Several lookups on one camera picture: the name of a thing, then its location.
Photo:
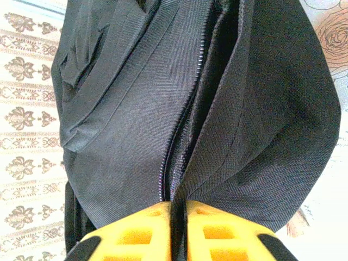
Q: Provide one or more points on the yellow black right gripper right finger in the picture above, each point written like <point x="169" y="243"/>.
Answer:
<point x="231" y="244"/>

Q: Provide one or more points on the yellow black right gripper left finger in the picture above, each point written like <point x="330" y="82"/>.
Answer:
<point x="122" y="242"/>

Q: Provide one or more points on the black backpack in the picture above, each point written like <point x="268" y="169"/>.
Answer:
<point x="163" y="95"/>

